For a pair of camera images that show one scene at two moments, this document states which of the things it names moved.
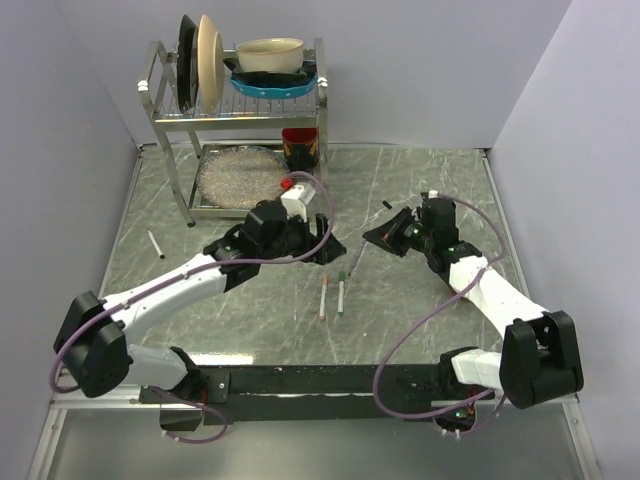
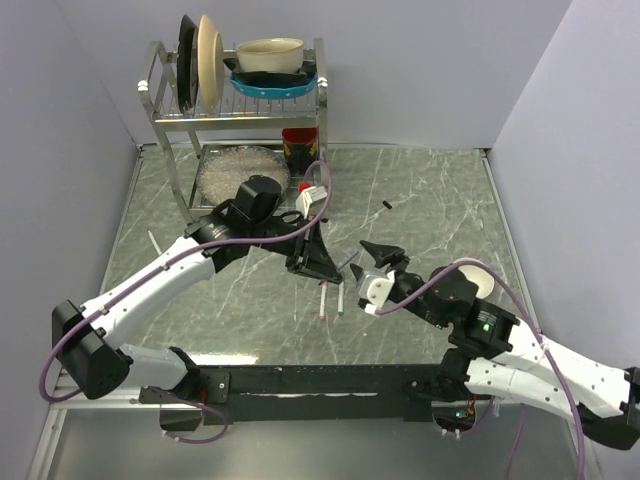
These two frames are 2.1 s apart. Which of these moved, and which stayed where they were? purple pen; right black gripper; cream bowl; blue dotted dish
Moved: right black gripper; purple pen
Stayed: blue dotted dish; cream bowl
